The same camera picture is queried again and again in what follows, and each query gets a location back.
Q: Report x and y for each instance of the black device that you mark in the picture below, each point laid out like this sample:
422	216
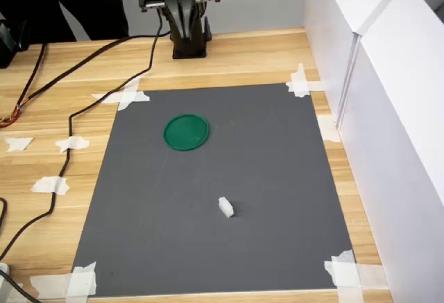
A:
7	44

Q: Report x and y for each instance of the round green lid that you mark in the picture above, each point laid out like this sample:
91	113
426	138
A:
186	132

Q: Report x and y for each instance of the dark grey mat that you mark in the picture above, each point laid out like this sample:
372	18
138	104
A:
215	233

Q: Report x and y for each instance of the small white plastic terminal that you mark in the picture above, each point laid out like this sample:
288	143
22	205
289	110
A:
225	207

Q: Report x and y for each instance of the white tape piece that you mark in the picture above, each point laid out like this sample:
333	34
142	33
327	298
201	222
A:
48	185
17	143
130	96
327	129
72	143
300	86
81	280
350	275

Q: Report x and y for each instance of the person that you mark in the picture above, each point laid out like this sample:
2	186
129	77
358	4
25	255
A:
86	1

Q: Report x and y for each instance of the white partition panel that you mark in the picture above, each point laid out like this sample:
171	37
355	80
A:
326	39
399	143

